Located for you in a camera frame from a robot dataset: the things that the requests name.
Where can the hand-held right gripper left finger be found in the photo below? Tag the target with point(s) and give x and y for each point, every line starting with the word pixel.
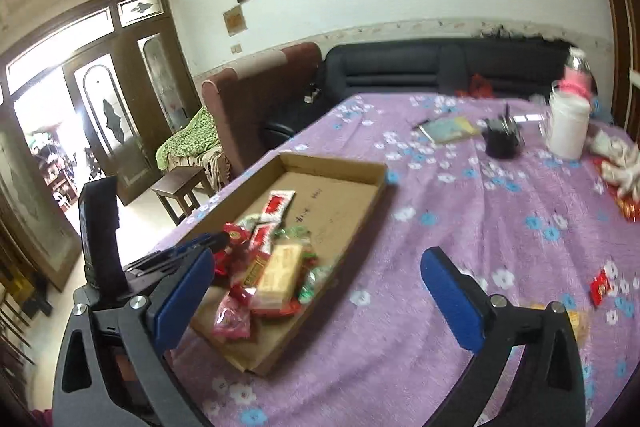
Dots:
pixel 182 302

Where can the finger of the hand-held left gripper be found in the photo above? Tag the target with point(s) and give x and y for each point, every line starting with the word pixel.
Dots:
pixel 150 272
pixel 212 241

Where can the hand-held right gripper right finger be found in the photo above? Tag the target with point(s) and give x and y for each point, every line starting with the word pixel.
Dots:
pixel 450 302

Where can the white red snack packet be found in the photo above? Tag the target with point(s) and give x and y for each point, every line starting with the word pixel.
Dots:
pixel 277 204
pixel 262 237

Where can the pink printed snack packet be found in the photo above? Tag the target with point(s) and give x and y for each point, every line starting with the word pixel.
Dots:
pixel 232 319

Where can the clear cracker packet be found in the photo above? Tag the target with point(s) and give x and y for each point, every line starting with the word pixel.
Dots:
pixel 277 277
pixel 580 327

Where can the green snack packet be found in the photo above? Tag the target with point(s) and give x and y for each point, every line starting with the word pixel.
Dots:
pixel 292 234

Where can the shallow cardboard box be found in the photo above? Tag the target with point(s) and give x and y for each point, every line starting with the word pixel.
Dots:
pixel 340 207

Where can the dark red snack packet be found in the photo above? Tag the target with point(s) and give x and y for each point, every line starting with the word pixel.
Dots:
pixel 602 284

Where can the purple floral tablecloth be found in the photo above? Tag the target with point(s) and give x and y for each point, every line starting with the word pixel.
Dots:
pixel 400 332

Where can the wooden stool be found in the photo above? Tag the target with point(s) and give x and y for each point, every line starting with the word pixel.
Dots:
pixel 180 179

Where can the green patterned blanket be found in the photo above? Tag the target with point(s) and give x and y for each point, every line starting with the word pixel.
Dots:
pixel 192 137

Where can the wooden glass door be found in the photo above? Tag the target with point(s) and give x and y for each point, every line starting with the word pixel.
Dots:
pixel 150 107

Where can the brown armchair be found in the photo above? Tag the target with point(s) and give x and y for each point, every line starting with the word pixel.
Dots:
pixel 260 92

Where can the black pen holder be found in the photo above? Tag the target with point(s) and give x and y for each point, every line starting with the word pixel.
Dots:
pixel 502 142

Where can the yellow green notebook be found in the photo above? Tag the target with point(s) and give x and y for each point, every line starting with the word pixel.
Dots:
pixel 450 129

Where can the red shiny packet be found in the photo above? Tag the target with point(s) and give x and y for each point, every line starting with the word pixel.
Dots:
pixel 627 209

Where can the white plastic jar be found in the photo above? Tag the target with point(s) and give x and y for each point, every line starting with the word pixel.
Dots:
pixel 567 127

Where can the red bag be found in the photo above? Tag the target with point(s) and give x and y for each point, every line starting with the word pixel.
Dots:
pixel 480 87

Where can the white gloves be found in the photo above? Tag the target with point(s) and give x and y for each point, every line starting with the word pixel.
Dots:
pixel 620 162

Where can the black sofa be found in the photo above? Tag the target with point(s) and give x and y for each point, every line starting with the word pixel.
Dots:
pixel 390 67

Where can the pink sleeved glass bottle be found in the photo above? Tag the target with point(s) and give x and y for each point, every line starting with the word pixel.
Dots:
pixel 577 74

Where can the wall plaque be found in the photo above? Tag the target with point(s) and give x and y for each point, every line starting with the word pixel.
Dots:
pixel 235 21

